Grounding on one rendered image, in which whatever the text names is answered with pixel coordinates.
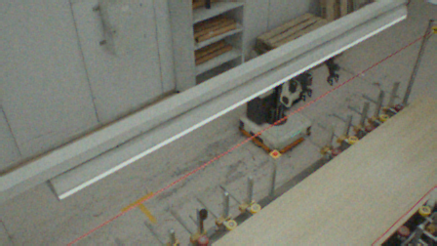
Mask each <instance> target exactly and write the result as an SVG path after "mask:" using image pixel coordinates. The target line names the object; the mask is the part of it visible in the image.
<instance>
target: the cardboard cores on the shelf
mask: <svg viewBox="0 0 437 246"><path fill-rule="evenodd" d="M205 5H206V0H192V9H196V8H198V7H201V6H205ZM234 28H236V20H235V19H231V20H228V17H225V18H224V17H223V15H220V16H216V17H214V18H212V19H208V20H205V21H201V22H199V23H195V24H193V38H192V40H194V39H195V41H196V43H199V42H201V41H205V40H207V39H211V38H213V37H214V36H219V35H220V34H222V33H225V32H227V31H231V30H233V29H234ZM223 44H226V41H225V39H222V40H220V41H217V42H215V43H214V44H210V45H208V46H204V47H202V48H201V49H197V50H195V51H194V59H195V66H196V65H198V64H201V63H203V62H206V61H207V60H209V59H213V58H214V57H217V56H218V55H220V54H223V53H225V52H228V51H230V50H231V49H232V46H231V44H228V45H227V46H224V45H223Z"/></svg>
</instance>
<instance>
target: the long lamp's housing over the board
mask: <svg viewBox="0 0 437 246"><path fill-rule="evenodd" d="M407 13H408V10H407V6H406V5H399V6H397V7H396V8H393V9H391V10H388V11H387V12H385V13H382V14H381V15H378V16H377V18H372V19H371V20H368V21H366V22H363V23H362V24H359V25H358V26H356V27H353V28H352V29H349V30H348V31H346V32H343V33H342V34H340V35H339V36H337V37H334V38H333V39H330V40H329V41H327V42H324V43H323V44H320V45H319V46H317V47H314V48H313V49H310V50H309V51H307V52H304V53H303V54H300V55H299V56H297V57H294V58H293V59H291V60H288V61H284V62H283V63H282V64H279V65H277V66H274V67H273V70H272V69H269V70H267V71H265V72H264V73H262V74H259V75H258V76H257V77H254V78H252V79H249V80H248V81H246V82H244V83H242V84H239V85H238V86H236V87H233V88H232V89H231V90H228V91H226V92H223V93H222V94H220V95H218V96H216V97H213V98H212V99H210V100H207V101H206V102H203V103H201V104H198V105H197V106H195V107H193V108H191V109H189V110H188V111H186V112H183V113H181V114H180V115H177V116H176V117H173V118H171V119H170V120H167V121H165V122H163V123H161V124H160V125H157V126H155V127H154V128H151V129H150V130H147V131H145V132H144V133H141V134H139V135H137V136H135V137H134V138H131V139H129V140H128V141H125V142H124V143H120V144H119V145H118V147H117V145H116V146H115V147H113V148H111V149H110V150H107V151H105V152H103V153H101V154H100V155H97V156H95V157H94V158H91V159H90V160H87V161H85V162H84V163H81V164H80V165H77V166H75V167H73V168H70V169H69V170H66V171H65V172H63V173H60V174H59V175H56V176H55V177H53V178H50V179H49V180H46V184H47V185H48V187H49V188H50V190H51V192H52V193H53V195H54V196H55V197H56V199H57V200H58V201H59V202H60V197H61V196H62V195H65V194H66V193H67V192H70V191H71V190H73V189H75V188H76V187H79V186H80V185H83V184H84V183H87V182H89V181H92V180H93V179H94V178H97V177H98V176H101V175H102V174H104V173H107V172H108V171H111V170H112V169H113V168H116V167H117V166H119V165H122V164H123V163H126V162H127V161H128V160H131V159H133V158H135V157H137V156H138V155H141V154H142V153H145V152H146V151H148V150H150V149H152V148H153V147H155V146H156V145H159V144H161V143H164V142H165V141H168V140H169V139H171V138H173V137H175V136H176V135H179V134H180V133H183V132H185V131H186V130H188V129H190V128H193V127H194V126H195V125H198V124H200V123H201V122H203V121H205V120H208V119H209V118H211V117H214V116H215V115H217V114H219V113H220V112H223V111H224V110H226V109H229V108H230V107H232V106H234V105H235V104H237V103H240V102H242V101H243V100H246V99H247V98H248V97H251V96H253V95H256V94H257V93H258V92H261V91H262V90H265V89H266V88H268V87H271V86H272V85H274V84H276V83H277V82H280V81H282V80H283V79H286V78H287V77H290V76H292V74H295V73H297V72H300V71H301V70H302V69H305V68H307V67H308V66H310V65H312V64H315V63H316V62H318V61H320V60H322V59H323V58H325V57H328V56H329V55H332V54H333V53H335V52H337V51H338V50H340V49H343V48H344V47H347V46H348V45H350V44H352V43H353V42H356V41H358V40H359V39H362V38H364V37H366V36H368V34H371V33H373V32H376V31H377V30H378V29H381V28H383V27H385V26H386V25H388V24H391V23H392V22H395V21H397V20H399V19H400V18H402V17H405V18H406V17H407Z"/></svg>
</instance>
